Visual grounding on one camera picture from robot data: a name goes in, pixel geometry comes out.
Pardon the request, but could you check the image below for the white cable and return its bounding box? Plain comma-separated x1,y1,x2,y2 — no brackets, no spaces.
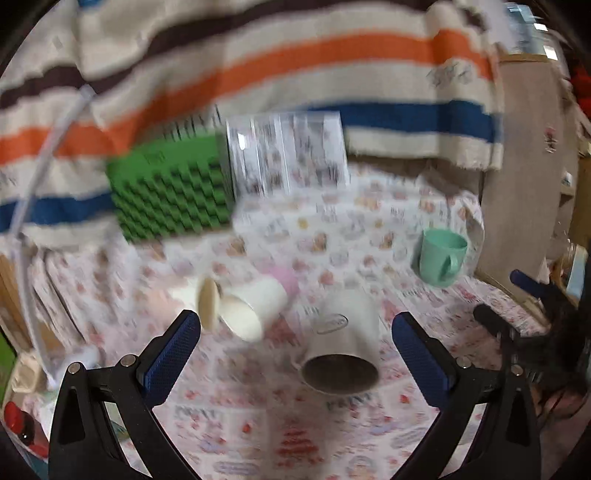
8,85,98,388

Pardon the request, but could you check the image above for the green studded box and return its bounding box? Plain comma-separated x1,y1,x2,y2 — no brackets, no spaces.
106,132,235,243

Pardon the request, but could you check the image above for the mint green mug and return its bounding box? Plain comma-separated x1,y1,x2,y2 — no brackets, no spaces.
419,228,468,287

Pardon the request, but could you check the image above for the white paper cup dark inside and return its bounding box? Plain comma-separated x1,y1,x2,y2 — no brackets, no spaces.
300,289,381,395

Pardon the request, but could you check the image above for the wooden cabinet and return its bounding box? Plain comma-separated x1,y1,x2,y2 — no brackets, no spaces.
477,54,579,302

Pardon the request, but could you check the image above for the pink cup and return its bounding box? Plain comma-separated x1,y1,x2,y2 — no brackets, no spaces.
264,266,300,300

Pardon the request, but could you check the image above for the white paper cup lying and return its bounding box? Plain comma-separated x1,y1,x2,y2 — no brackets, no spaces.
218,275,290,342

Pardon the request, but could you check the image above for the red object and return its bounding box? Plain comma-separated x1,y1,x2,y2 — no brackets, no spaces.
4,401,35,446

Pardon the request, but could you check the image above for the striped woven blanket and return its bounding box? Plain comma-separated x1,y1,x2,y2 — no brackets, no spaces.
1,1,503,247

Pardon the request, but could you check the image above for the patterned white tablecloth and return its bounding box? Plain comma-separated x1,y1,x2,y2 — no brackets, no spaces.
31,167,519,479

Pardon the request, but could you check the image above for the cream cup lying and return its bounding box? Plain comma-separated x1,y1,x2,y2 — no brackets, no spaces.
168,276,221,332

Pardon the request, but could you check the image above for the clear patterned plastic package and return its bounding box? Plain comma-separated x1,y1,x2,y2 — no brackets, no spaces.
226,111,351,198

